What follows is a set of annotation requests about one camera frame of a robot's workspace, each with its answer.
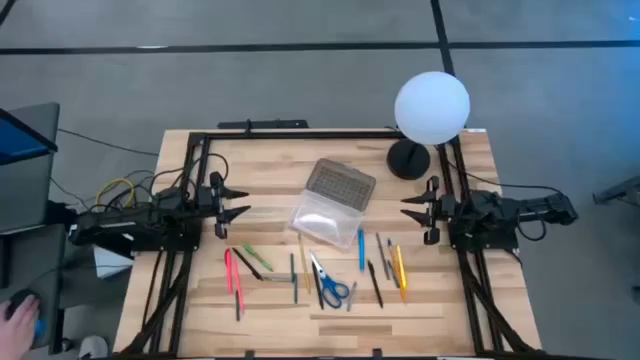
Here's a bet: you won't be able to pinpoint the person's hand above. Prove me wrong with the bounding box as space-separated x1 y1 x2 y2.
0 294 41 360

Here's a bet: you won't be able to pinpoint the grey side desk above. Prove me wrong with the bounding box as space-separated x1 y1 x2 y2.
0 102 67 356

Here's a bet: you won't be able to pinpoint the black floor cable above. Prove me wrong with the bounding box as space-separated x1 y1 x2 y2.
55 127 160 157

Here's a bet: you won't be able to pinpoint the yellow highlighter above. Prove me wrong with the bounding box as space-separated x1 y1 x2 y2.
396 243 409 291

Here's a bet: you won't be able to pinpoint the clear box with grey lid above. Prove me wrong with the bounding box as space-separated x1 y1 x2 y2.
288 158 378 250

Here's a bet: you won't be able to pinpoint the white globe table lamp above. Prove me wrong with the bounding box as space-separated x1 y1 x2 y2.
386 70 472 181

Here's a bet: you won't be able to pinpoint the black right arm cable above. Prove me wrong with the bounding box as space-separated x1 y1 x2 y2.
438 143 566 196

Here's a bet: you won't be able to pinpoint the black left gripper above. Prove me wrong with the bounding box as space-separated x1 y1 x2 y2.
198 171 251 240

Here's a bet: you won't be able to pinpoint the yellow pencil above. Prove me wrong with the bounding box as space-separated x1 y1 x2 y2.
297 233 312 295

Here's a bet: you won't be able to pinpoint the white box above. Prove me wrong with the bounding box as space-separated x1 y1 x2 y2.
92 244 134 279

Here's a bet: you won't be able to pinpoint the black computer mouse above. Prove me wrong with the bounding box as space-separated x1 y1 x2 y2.
7 288 42 346

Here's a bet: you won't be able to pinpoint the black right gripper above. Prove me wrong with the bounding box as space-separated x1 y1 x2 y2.
401 175 457 246

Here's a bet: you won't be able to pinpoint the yellow cable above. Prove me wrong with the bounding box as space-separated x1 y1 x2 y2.
94 178 136 211

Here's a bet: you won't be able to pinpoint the open laptop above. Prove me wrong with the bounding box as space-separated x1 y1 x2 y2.
0 106 59 166

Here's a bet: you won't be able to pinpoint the grey metal stand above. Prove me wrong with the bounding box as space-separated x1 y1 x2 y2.
592 174 640 206

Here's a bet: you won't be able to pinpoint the black power strip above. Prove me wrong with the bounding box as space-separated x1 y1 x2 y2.
217 118 310 131

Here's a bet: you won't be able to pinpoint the grey pencil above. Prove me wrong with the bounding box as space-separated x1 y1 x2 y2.
375 232 391 280

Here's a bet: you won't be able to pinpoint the blue-handled scissors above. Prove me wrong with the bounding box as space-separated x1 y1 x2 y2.
308 249 351 310

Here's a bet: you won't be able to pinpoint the green pen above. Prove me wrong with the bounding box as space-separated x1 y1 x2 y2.
242 242 275 273

